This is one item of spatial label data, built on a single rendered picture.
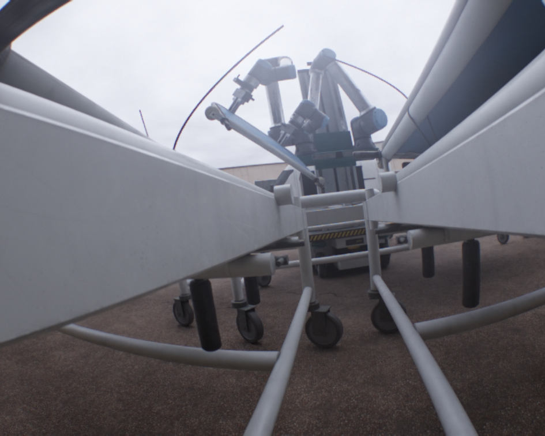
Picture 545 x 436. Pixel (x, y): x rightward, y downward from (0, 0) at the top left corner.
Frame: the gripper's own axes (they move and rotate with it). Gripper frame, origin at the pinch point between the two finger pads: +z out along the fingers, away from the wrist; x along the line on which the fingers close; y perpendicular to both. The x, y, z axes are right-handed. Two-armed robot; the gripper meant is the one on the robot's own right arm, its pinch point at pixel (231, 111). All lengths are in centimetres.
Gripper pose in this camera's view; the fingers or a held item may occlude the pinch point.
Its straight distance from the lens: 141.7
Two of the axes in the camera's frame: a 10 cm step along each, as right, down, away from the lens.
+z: -5.5, 8.0, 2.3
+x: -5.1, -5.5, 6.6
